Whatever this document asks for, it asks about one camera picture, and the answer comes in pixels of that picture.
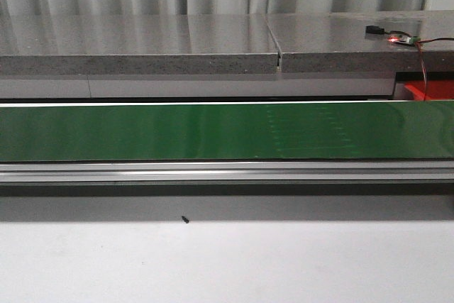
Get grey stone countertop slab right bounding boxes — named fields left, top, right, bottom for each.
left=266, top=10, right=453, bottom=73

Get grey stone countertop slab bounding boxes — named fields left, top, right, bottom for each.
left=266, top=10, right=453, bottom=73
left=1, top=14, right=279, bottom=75

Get black usb plug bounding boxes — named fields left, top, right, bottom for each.
left=365, top=25, right=386, bottom=35

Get green conveyor belt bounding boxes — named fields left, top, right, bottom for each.
left=1, top=101, right=453, bottom=162

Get small green circuit board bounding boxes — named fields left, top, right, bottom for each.
left=388, top=35, right=421, bottom=46

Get red plastic bin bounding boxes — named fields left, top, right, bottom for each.
left=404, top=80, right=454, bottom=101

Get grey stone countertop slab left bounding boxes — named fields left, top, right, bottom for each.
left=1, top=14, right=279, bottom=75

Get aluminium conveyor side rail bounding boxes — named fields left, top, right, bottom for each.
left=1, top=160, right=453, bottom=185

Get red and brown wire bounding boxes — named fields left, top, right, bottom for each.
left=414, top=38, right=454, bottom=102

